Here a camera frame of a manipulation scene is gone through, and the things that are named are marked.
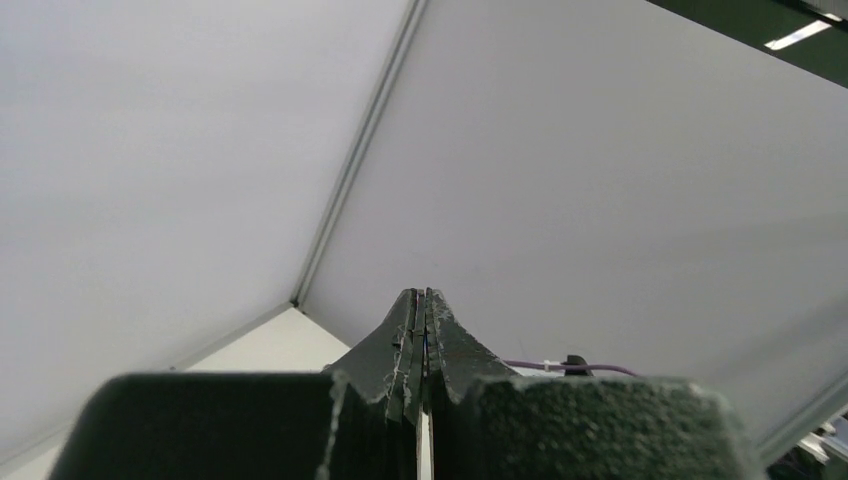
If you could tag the aluminium frame rail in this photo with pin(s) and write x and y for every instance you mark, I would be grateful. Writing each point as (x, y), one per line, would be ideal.
(359, 146)

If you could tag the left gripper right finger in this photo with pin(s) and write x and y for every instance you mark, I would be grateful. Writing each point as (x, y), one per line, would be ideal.
(458, 364)

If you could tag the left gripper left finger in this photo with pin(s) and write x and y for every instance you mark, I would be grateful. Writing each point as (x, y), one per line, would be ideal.
(377, 399)

